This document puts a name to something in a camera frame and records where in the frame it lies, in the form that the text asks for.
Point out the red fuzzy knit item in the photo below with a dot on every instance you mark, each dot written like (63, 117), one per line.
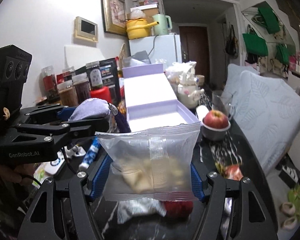
(178, 209)

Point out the white refrigerator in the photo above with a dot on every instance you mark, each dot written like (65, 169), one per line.
(161, 48)

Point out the white tissue roll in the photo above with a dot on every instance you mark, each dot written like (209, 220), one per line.
(201, 112)

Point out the yellow pot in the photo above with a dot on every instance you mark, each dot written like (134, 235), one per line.
(139, 28)

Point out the leaf pattern chair cover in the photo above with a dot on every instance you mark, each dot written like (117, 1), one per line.
(267, 112)

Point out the pale green kettle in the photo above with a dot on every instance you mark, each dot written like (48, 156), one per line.
(165, 24)

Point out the clear plastic snack bag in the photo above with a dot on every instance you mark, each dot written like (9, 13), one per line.
(154, 163)

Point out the lavender gift box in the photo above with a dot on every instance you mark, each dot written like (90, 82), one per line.
(150, 100)

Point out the cream cartoon water bottle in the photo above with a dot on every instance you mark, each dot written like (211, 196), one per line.
(188, 91)

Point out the leaf print cloth bag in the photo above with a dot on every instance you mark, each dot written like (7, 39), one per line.
(128, 209)

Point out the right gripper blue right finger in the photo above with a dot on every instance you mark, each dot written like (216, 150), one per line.
(196, 184)

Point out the wall intercom panel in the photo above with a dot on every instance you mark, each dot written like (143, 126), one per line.
(85, 30)

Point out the green slippers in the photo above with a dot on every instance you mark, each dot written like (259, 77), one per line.
(291, 209)

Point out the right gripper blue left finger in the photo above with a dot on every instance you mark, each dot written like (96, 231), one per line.
(100, 178)

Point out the blue white tube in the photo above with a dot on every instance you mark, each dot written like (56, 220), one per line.
(90, 155)

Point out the small red snack packet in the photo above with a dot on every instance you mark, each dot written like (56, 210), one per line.
(232, 172)

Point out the red canister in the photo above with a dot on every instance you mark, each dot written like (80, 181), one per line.
(102, 93)

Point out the plastic bag of food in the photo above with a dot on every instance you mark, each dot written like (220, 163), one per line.
(180, 71)

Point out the grey metal bowl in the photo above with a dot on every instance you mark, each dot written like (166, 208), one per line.
(214, 134)

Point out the red apple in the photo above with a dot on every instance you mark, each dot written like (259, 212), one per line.
(216, 119)

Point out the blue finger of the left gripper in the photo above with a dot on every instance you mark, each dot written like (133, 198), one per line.
(65, 113)

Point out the framed picture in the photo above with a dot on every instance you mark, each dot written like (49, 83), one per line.
(114, 17)

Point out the purple drawstring pouch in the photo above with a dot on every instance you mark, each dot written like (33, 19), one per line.
(94, 108)

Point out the dark label jar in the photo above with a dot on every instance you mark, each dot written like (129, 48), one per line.
(94, 75)

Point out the glass cup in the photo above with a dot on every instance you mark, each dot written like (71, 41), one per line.
(222, 101)

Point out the green tote bag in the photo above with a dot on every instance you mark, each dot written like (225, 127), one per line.
(255, 44)

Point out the black snack pouch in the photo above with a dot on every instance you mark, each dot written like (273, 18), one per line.
(110, 79)

